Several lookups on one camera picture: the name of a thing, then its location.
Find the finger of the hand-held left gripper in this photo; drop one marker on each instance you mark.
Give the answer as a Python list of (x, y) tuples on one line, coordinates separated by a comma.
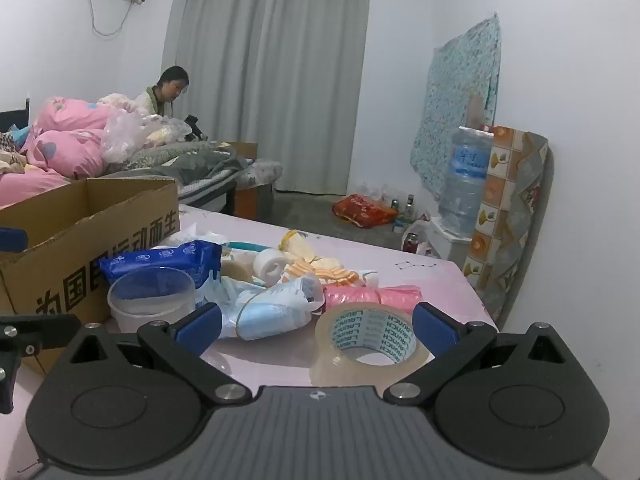
[(11, 240), (35, 330)]

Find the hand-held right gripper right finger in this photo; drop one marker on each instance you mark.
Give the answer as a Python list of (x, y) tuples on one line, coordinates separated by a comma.
[(435, 322)]

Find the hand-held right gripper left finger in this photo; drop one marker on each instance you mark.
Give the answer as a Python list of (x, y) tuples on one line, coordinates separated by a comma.
[(200, 322)]

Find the brown cardboard box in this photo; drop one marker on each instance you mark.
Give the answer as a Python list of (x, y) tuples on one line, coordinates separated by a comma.
[(65, 260)]

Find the light blue face mask pack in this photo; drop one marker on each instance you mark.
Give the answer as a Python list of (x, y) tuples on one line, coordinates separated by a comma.
[(270, 315)]

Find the blue wet wipes pack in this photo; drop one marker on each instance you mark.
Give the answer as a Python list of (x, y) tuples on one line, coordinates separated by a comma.
[(165, 260)]

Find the pink plastic bag roll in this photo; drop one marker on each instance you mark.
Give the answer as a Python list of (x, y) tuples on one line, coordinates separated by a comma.
[(360, 297)]

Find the orange striped knit glove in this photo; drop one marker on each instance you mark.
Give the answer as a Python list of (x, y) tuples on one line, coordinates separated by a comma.
[(325, 274)]

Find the yellow cloth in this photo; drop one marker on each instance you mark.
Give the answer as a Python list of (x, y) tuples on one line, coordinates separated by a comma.
[(300, 247)]

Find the clear plastic container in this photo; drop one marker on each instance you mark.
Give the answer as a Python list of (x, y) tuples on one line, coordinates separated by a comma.
[(150, 305)]

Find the beige tape roll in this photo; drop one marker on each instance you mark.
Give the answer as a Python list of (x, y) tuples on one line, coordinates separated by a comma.
[(235, 272)]

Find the white water dispenser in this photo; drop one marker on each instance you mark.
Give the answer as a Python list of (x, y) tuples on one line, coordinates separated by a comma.
[(447, 242)]

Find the plastic bag with red can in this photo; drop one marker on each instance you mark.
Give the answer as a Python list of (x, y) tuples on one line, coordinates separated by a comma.
[(411, 242)]

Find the patterned cloth pile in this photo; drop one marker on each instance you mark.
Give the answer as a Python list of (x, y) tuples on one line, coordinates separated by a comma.
[(10, 155)]

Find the white tape roll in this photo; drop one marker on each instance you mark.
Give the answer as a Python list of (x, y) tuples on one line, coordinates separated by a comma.
[(265, 265)]

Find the white crumpled plastic bag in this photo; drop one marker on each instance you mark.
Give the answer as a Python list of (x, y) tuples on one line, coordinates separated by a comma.
[(200, 235)]

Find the clear packing tape roll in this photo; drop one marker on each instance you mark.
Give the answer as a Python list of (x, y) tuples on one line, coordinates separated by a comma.
[(335, 355)]

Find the pink quilt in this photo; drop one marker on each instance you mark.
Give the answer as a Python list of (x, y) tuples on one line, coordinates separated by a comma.
[(70, 150)]

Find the red snack bag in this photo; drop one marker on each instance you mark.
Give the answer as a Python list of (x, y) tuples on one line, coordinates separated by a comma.
[(365, 210)]

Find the patterned orange white box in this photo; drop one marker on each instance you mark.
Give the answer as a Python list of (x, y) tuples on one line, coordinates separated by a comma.
[(515, 210)]

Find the blue water jug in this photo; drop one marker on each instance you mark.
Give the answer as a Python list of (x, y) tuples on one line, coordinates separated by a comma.
[(462, 185)]

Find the grey blanket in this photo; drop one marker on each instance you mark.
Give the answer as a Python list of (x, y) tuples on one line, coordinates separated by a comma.
[(210, 170)]

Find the clear plastic bag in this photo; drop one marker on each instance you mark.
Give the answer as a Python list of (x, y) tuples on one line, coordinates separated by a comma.
[(122, 135)]

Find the olive patterned blanket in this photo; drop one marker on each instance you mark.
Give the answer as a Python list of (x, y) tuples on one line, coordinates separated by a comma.
[(165, 152)]

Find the black device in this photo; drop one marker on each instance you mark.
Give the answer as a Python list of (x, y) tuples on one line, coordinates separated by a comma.
[(194, 127)]

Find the grey curtain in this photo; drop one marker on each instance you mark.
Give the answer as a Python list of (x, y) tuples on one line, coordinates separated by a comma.
[(270, 85)]

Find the wooden bed frame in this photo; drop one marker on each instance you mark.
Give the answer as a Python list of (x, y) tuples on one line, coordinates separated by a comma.
[(247, 202)]

